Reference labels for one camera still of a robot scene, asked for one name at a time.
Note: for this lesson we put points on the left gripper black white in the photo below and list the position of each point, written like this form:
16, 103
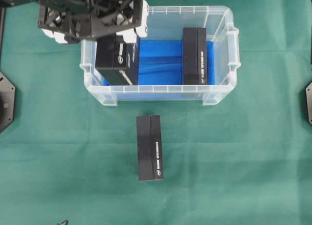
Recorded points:
70, 21

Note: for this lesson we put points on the black camera box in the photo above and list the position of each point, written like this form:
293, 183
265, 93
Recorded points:
149, 148
195, 71
118, 61

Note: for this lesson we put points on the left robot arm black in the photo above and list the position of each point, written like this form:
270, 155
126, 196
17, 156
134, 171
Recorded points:
71, 21

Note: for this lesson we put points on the blue liner in case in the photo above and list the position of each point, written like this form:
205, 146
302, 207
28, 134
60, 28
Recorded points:
161, 63

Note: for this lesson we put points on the clear plastic storage case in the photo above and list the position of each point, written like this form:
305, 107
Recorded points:
167, 23

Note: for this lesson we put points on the green table cloth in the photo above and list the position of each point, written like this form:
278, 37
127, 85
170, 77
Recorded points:
244, 161

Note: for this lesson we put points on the small black object bottom edge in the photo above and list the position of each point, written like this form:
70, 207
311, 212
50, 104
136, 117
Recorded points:
64, 222

